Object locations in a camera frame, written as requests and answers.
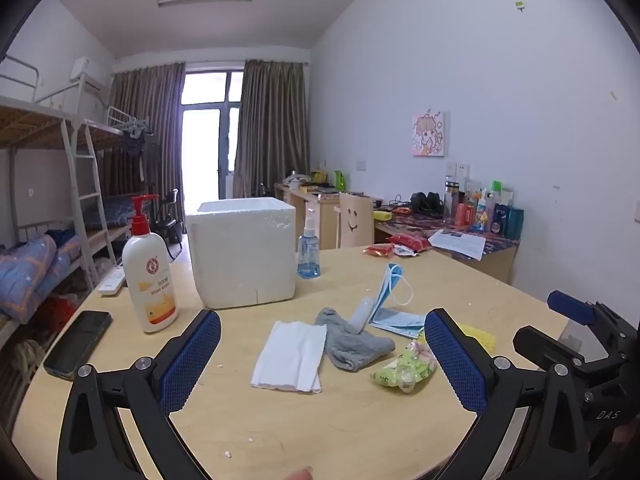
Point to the white metal bunk bed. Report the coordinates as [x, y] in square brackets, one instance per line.
[105, 137]
[30, 130]

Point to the green wall hook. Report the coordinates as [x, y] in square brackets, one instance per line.
[520, 6]

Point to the green tissue packet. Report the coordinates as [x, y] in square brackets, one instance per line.
[400, 367]

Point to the white lotion pump bottle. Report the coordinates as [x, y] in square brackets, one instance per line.
[150, 280]

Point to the black headphones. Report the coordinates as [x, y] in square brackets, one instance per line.
[425, 202]

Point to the black folding chair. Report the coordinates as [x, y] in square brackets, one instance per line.
[170, 227]

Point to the blue plaid mattress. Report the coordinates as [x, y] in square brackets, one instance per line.
[112, 210]

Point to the green bag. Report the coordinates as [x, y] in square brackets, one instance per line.
[340, 179]

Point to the translucent white tube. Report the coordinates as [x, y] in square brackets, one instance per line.
[361, 315]

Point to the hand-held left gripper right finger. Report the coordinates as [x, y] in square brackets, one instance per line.
[455, 360]

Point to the white remote control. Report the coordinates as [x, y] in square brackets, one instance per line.
[111, 282]

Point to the white folded tissue paper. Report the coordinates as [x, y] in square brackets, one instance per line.
[290, 355]

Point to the ceiling light tube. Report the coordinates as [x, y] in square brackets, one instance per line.
[205, 0]

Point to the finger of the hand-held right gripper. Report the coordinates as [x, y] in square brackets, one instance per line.
[570, 306]
[545, 350]

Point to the person's left hand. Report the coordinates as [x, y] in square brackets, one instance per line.
[300, 474]

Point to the group of toiletry bottles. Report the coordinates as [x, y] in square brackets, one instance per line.
[495, 220]

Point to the blue patterned quilt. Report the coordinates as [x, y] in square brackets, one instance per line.
[30, 270]

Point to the white snack packet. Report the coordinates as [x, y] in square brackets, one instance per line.
[402, 250]

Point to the person's right hand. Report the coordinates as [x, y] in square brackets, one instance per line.
[629, 435]

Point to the red plastic bag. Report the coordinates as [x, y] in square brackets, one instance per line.
[55, 310]

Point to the glass balcony door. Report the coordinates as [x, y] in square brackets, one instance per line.
[200, 150]

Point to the printed desk mat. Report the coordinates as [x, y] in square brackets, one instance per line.
[425, 222]

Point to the blue face mask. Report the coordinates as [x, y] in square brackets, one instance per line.
[395, 317]

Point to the brown curtain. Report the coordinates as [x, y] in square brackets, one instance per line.
[160, 110]
[270, 125]

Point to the white mug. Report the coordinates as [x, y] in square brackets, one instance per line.
[295, 183]

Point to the pink cartoon wall poster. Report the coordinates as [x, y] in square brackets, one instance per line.
[428, 134]

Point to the wooden chair with smiley face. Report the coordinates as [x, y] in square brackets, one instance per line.
[355, 220]

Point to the white metal bed ladder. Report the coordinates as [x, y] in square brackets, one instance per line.
[86, 156]

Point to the blue spray bottle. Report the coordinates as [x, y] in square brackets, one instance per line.
[308, 260]

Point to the printed paper sheet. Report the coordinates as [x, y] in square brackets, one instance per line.
[457, 244]

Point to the white wall socket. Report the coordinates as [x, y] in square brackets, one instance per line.
[458, 169]

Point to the white foam box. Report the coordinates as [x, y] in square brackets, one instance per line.
[240, 255]

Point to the blue garment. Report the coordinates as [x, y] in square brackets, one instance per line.
[61, 238]

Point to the grey sock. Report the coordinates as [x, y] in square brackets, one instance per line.
[350, 345]

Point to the wooden desk with drawers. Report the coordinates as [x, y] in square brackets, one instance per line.
[325, 215]

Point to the yellow box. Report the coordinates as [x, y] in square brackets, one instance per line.
[318, 176]

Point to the white air conditioner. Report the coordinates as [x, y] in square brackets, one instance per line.
[87, 72]

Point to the black smartphone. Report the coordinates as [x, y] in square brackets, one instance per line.
[77, 342]

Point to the hanging dark clothes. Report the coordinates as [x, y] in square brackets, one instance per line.
[134, 145]

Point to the yellow sponge cloth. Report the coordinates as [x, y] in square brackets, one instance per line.
[477, 337]

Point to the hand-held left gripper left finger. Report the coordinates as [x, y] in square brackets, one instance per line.
[192, 360]

